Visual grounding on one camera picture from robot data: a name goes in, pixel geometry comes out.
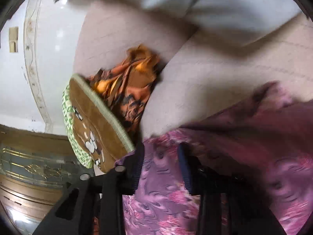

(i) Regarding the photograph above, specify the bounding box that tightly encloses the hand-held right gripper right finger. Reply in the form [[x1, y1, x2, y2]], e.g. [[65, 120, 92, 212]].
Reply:
[[177, 143, 286, 235]]

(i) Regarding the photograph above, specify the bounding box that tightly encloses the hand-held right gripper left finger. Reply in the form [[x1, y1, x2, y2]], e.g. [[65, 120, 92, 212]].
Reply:
[[32, 141, 146, 235]]

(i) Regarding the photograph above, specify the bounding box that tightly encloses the purple floral shirt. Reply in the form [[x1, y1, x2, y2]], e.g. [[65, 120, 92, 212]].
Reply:
[[115, 80, 313, 235]]

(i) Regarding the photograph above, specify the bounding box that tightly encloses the brown cartoon cushion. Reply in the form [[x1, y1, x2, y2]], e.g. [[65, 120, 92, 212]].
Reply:
[[68, 74, 135, 174]]

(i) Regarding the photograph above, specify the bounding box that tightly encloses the orange patterned cloth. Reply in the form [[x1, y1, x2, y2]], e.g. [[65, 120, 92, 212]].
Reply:
[[85, 44, 163, 133]]

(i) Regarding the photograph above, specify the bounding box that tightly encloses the green patterned cushion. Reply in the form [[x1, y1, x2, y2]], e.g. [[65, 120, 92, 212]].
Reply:
[[62, 88, 94, 169]]

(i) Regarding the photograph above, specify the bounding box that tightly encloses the beige quilted bed cover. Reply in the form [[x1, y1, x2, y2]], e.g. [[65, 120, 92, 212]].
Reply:
[[73, 0, 313, 140]]

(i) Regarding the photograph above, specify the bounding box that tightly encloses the wooden cabinet with glass door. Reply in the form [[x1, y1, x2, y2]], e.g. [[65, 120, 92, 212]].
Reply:
[[0, 124, 98, 235]]

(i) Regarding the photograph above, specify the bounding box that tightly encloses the light blue pillow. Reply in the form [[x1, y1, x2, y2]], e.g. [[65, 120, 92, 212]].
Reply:
[[48, 0, 304, 47]]

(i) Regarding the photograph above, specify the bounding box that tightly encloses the beige wall switch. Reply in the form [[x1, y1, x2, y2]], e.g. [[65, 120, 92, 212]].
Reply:
[[8, 26, 19, 53]]

